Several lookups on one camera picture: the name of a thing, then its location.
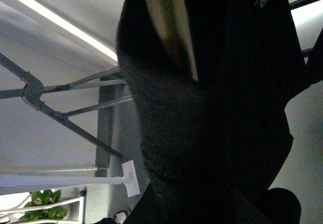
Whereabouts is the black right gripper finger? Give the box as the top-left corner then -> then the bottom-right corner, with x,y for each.
146,0 -> 198,81

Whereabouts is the green potted plant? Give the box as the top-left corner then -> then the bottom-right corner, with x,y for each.
19,190 -> 69,222

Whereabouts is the metal clothes rack frame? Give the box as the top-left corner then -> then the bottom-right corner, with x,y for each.
0,0 -> 323,160

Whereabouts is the black printed t-shirt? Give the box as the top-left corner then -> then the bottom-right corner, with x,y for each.
117,0 -> 322,223

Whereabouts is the white shelf stand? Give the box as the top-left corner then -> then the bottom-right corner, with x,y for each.
1,187 -> 87,223

